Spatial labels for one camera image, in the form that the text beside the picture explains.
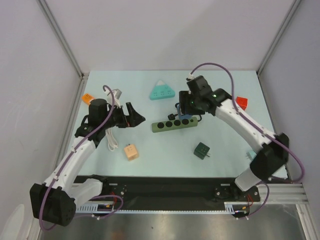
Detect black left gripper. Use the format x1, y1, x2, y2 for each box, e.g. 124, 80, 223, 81
101, 102, 145, 130

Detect blue cube socket adapter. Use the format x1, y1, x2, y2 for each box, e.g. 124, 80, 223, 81
175, 103, 193, 120

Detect light blue plug charger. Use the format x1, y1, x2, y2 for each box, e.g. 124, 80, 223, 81
246, 150, 257, 161

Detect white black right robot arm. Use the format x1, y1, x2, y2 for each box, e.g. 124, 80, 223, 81
179, 75, 289, 201

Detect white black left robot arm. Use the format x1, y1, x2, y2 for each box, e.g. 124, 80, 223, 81
29, 98, 146, 227

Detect green power strip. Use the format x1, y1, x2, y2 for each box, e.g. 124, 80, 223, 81
151, 117, 199, 133

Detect teal mountain-shaped power strip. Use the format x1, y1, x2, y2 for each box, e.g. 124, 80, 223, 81
149, 80, 176, 101

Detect beige cube socket adapter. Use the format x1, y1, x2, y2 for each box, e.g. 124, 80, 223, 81
124, 144, 139, 161

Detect dark green cube socket adapter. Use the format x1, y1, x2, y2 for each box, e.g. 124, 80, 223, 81
193, 142, 210, 160

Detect orange power strip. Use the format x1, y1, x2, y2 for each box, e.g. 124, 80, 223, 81
81, 93, 95, 105

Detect red cube socket adapter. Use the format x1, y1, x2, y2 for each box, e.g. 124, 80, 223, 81
236, 96, 249, 111

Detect white cord of orange strip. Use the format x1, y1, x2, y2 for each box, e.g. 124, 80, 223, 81
104, 96, 121, 152

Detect white cable duct rail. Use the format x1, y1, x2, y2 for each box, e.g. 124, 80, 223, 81
75, 201, 249, 215

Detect left aluminium frame post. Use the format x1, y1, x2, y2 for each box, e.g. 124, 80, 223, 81
36, 0, 85, 79

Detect aluminium frame post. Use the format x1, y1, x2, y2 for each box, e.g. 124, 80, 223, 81
36, 0, 85, 79
256, 0, 303, 78

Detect right aluminium frame post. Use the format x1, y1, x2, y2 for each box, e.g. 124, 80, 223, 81
256, 0, 303, 78

